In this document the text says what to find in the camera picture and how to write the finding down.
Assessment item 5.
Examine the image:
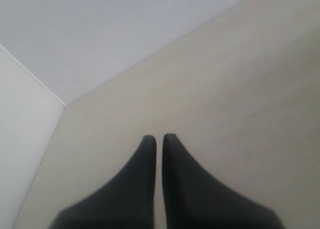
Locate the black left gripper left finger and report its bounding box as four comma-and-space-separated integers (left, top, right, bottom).
50, 135, 157, 229

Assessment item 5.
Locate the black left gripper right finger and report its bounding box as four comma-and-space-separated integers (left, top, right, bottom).
162, 133, 282, 229

